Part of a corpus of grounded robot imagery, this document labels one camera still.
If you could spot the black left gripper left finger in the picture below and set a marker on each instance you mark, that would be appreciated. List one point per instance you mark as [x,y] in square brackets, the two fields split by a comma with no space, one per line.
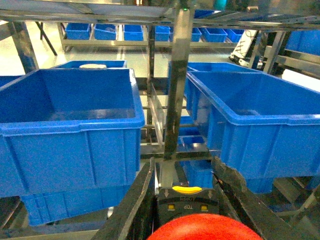
[133,218]

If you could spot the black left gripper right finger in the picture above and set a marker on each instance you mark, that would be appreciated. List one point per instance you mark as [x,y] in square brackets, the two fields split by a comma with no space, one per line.
[238,202]

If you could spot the red mushroom push button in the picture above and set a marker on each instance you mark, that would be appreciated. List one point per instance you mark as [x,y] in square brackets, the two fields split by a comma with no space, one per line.
[204,226]

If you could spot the blue shelf container right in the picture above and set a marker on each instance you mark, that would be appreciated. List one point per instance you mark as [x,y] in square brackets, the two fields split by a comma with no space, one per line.
[262,126]

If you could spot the blue shelf container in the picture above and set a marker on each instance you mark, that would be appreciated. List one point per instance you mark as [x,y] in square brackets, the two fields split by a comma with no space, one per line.
[262,126]
[69,140]

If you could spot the blue shelf container left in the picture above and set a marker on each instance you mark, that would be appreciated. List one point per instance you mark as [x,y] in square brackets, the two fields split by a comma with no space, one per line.
[69,140]

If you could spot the white round lid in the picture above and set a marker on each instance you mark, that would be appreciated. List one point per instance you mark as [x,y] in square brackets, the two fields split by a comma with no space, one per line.
[93,66]

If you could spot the blue container rear left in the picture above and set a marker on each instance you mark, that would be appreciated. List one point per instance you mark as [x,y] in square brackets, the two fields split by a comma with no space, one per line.
[76,63]

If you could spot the blue container rear right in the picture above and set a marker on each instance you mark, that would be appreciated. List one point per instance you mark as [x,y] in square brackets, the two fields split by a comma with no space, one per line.
[208,67]

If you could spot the white mobile robot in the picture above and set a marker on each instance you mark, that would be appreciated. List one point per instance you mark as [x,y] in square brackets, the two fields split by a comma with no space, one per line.
[243,39]

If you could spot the steel vertical shelf post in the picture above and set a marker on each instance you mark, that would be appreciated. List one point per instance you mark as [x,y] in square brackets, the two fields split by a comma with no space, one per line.
[182,34]

